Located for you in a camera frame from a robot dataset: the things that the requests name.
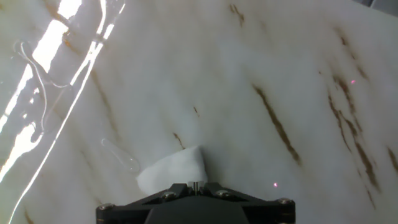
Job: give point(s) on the marble pattern board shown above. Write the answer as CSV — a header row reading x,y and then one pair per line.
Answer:
x,y
248,62

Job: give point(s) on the white cloth wipe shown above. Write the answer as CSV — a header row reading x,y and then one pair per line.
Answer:
x,y
174,168

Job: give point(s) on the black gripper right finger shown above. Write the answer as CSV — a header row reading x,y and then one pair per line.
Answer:
x,y
267,211

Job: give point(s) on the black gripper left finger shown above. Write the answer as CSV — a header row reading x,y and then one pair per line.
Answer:
x,y
130,211

